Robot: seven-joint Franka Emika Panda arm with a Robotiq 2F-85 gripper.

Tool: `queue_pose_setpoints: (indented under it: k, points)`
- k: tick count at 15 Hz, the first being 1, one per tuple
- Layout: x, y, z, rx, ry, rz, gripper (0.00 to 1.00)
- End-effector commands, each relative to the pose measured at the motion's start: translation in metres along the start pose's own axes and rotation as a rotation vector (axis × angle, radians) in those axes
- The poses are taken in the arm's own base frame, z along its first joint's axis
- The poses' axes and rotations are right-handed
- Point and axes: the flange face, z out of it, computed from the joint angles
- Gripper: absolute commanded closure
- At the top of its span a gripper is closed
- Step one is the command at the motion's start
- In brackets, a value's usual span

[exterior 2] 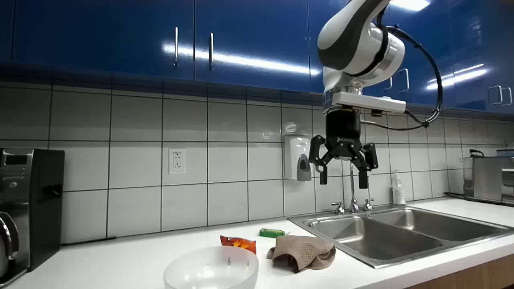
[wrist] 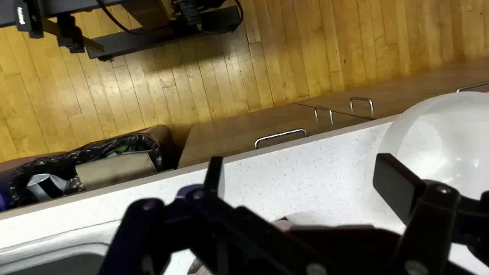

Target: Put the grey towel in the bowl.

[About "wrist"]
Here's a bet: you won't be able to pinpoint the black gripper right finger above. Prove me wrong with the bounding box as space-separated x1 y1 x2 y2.
372 153 489 275

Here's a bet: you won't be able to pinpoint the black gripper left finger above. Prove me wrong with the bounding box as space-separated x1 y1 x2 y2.
97 157 305 275

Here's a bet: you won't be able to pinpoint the translucent white plastic bowl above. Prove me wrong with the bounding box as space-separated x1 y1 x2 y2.
378 91 489 198

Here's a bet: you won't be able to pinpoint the wooden lower cabinet drawers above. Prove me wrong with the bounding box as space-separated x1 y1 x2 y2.
178 58 489 168

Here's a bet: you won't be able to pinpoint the stainless steel double sink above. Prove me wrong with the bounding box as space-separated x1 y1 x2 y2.
0 243 108 275

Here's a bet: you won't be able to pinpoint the black lined trash bin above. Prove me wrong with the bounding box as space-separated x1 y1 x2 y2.
0 125 177 211

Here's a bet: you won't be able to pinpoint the black tripod stand base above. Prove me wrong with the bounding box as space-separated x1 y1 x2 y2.
0 0 244 61

